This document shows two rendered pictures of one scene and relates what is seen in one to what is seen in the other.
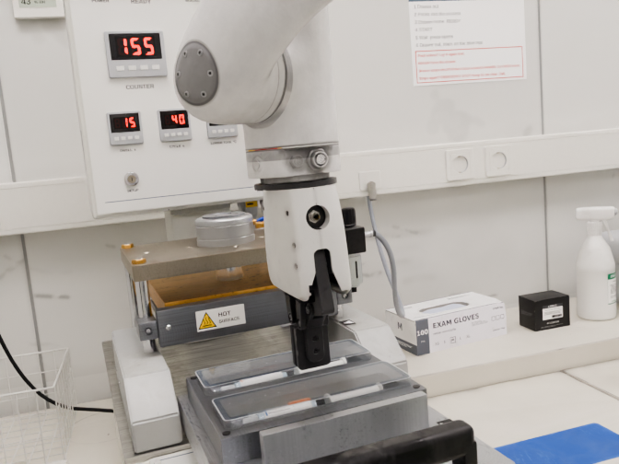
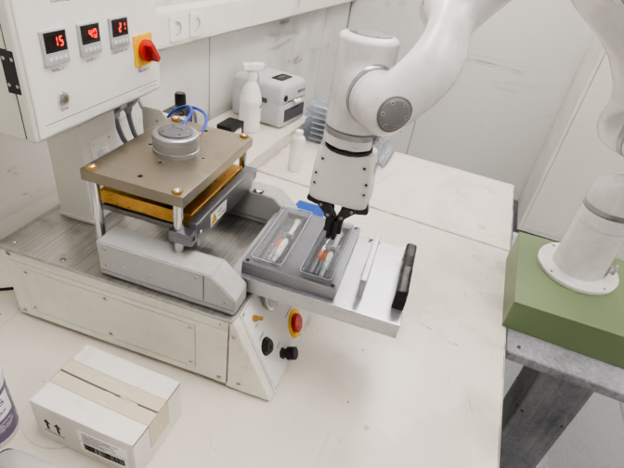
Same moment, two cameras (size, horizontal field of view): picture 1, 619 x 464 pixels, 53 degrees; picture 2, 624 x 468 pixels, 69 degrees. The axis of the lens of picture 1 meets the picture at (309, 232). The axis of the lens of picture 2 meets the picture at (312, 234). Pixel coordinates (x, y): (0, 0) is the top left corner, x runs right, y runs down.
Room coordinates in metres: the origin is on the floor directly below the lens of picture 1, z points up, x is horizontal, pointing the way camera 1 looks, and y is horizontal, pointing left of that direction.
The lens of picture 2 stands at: (0.24, 0.59, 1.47)
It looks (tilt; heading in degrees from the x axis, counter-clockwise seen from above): 34 degrees down; 302
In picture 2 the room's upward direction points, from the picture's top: 9 degrees clockwise
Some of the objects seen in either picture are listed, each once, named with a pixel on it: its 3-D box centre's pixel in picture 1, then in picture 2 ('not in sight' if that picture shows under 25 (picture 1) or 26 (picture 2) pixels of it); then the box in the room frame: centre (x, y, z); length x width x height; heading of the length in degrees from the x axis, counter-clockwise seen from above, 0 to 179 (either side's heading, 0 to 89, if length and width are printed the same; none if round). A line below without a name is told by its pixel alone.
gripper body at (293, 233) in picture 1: (299, 231); (344, 170); (0.56, 0.01, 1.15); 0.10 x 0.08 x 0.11; 21
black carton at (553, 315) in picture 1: (543, 309); (230, 131); (1.33, -0.50, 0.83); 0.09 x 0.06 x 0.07; 105
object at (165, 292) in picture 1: (235, 272); (179, 171); (0.85, 0.11, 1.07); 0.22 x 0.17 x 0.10; 111
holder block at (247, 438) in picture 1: (299, 393); (305, 248); (0.60, 0.02, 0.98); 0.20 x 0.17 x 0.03; 111
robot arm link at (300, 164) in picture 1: (294, 164); (352, 135); (0.56, 0.01, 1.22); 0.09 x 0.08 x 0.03; 21
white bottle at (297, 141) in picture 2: not in sight; (296, 149); (1.09, -0.59, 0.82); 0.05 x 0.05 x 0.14
